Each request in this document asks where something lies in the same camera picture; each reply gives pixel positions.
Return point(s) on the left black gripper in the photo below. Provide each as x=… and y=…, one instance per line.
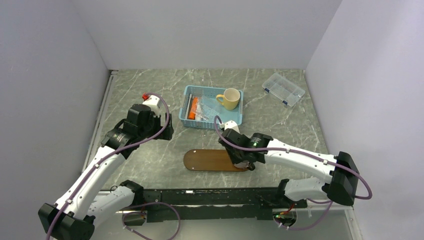
x=156, y=119

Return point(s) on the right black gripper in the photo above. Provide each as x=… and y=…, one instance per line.
x=235, y=159

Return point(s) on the brown wooden oval tray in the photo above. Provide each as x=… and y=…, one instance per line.
x=209, y=160

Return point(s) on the light blue plastic basket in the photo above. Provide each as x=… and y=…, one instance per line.
x=235, y=115

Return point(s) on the clear acrylic toothbrush holder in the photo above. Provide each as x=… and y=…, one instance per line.
x=205, y=109

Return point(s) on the purple ceramic mug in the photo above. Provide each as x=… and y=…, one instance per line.
x=245, y=165

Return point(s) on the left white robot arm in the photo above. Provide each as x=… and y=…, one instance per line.
x=76, y=214

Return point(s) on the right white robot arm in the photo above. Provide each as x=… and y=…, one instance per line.
x=333, y=177

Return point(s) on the orange capped toothpaste tube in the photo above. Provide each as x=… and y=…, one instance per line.
x=192, y=108

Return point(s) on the yellow ceramic mug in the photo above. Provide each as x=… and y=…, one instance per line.
x=229, y=99

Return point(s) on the clear plastic compartment box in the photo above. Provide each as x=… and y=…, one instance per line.
x=285, y=90

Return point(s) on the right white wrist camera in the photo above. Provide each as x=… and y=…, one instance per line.
x=231, y=125

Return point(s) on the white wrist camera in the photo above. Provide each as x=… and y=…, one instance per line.
x=231, y=125
x=153, y=102

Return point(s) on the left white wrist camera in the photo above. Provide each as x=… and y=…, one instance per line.
x=153, y=102

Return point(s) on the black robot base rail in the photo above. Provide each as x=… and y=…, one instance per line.
x=260, y=203

